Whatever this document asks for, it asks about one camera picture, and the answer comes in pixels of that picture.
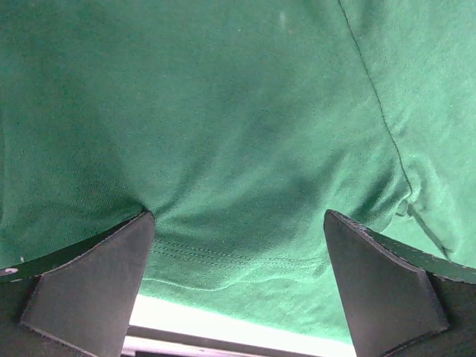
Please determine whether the green t shirt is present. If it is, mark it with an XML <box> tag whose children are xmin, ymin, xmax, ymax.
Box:
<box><xmin>1</xmin><ymin>1</ymin><xmax>475</xmax><ymax>342</ymax></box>

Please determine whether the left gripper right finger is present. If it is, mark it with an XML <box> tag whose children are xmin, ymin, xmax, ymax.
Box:
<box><xmin>324</xmin><ymin>210</ymin><xmax>475</xmax><ymax>357</ymax></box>

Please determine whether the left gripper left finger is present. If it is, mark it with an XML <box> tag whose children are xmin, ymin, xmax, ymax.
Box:
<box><xmin>1</xmin><ymin>211</ymin><xmax>155</xmax><ymax>356</ymax></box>

